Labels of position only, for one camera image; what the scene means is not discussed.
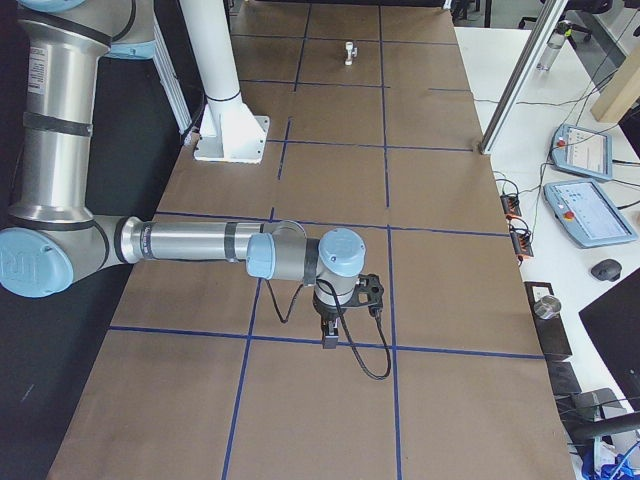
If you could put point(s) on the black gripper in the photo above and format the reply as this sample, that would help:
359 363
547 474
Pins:
325 314

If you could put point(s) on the white PPR valve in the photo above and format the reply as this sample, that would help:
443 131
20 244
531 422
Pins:
351 52

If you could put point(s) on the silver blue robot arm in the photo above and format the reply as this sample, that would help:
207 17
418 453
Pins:
54 240

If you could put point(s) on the lower orange black connector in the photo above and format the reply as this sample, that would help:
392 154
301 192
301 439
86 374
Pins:
521 241

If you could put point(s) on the orange black connector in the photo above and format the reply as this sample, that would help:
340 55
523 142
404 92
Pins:
521 241
511 206

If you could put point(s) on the upper orange black connector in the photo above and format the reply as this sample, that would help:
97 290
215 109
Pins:
511 206

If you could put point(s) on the black metal block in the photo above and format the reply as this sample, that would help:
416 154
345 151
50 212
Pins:
551 333

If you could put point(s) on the lower teach pendant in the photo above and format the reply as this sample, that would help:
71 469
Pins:
587 214

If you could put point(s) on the teach pendant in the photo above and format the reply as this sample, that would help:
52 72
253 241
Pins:
587 214
582 152

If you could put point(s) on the black computer mouse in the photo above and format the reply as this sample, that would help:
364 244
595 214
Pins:
607 270

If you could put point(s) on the black monitor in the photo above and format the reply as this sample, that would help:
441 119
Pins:
612 323

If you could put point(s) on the upper teach pendant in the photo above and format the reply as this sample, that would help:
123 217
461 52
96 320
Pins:
582 152

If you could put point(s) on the clear water bottle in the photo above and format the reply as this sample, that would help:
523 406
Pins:
557 39

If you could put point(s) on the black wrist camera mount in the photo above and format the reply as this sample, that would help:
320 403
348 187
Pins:
368 292

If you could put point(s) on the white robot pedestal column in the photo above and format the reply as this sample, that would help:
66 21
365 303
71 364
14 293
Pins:
229 131

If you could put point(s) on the aluminium profile rail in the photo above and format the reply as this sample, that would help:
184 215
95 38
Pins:
169 81

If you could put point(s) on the aluminium frame post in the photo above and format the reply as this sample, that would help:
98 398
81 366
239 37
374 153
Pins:
532 50

